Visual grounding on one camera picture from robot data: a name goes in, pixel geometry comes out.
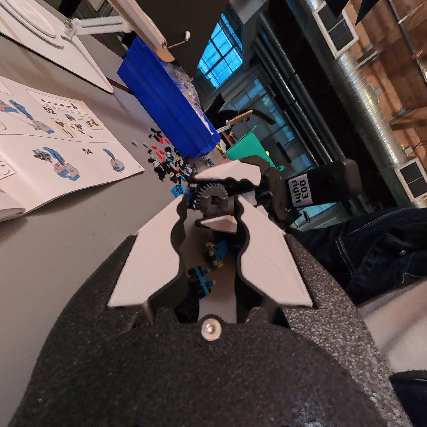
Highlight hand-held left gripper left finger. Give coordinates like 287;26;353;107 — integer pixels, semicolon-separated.
108;197;189;311

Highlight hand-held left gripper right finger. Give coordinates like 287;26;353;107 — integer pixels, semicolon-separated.
235;197;313;309

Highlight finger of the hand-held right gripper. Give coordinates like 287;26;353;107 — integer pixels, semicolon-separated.
194;160;265;194
194;212;242;235

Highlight black gear brick assembly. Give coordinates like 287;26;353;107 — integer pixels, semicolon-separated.
183;179;234;215

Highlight blue yellow brick assembly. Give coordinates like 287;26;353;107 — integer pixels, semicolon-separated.
187;239;231;298

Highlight grey desk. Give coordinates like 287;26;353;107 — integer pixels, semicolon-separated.
0;34;227;427

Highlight green box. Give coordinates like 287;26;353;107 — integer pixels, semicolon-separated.
226;128;276;169

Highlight pile of small brick parts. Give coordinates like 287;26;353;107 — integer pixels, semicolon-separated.
130;124;201;198

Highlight person's denim jacket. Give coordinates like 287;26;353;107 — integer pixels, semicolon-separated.
290;207;427;427

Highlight bags of brick parts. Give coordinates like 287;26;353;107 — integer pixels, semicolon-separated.
164;64;202;111

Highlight blue plastic bin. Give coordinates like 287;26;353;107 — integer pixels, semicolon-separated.
118;37;222;159

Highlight person's white shirt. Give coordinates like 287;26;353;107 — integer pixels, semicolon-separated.
357;277;427;374

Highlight dark partition panel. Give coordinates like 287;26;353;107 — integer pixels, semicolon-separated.
142;0;229;77

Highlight building instruction booklet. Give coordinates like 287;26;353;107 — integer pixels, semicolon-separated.
0;79;145;222

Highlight white display stand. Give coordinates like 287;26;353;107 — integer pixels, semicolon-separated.
0;0;131;94

